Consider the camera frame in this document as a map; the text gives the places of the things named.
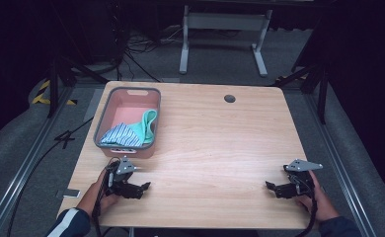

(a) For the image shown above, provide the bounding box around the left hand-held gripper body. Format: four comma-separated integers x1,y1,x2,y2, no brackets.
105,156,142,199

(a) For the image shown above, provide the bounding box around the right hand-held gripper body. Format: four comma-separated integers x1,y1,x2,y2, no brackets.
274,159,324,199

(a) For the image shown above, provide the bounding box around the blue white striped cloth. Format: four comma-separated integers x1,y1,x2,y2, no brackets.
99,121,145,148

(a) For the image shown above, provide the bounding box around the teal cloth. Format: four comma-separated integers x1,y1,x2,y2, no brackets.
128,109,159,146

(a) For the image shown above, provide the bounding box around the pink basket with grey rim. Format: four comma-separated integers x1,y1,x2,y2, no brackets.
93,86,162,160

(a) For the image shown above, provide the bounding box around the person's right hand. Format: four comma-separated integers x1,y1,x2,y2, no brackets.
297,170,342,224

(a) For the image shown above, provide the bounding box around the person's left hand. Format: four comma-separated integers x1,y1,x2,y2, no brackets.
76,169,120,218

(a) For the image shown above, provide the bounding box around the grey tape piece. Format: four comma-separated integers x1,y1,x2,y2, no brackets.
55,188,82,199

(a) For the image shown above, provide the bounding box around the black metal stand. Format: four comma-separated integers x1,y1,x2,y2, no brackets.
46,54,110,119
272,61,331,126

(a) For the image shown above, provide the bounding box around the yellow black hazard tape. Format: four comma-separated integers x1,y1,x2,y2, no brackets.
31,79,79,107

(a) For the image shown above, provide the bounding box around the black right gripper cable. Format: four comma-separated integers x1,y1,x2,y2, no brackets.
294,197,319,237

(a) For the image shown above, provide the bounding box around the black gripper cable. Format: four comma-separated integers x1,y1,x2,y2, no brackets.
294,197,319,237
91,157,121,237

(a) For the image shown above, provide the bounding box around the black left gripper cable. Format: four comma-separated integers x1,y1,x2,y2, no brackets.
91,157,121,237

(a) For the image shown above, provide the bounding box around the aluminium floor rail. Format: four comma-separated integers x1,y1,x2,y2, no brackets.
303,93,379,237
0,86,75,237

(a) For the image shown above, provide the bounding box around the black floor cable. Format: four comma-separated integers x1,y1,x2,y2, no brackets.
5,117,95,237

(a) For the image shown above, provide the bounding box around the bundle of black floor cables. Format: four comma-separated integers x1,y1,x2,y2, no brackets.
113,23,185,83

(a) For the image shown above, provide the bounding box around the white metal desk frame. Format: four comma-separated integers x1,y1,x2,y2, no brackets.
178,4,274,79

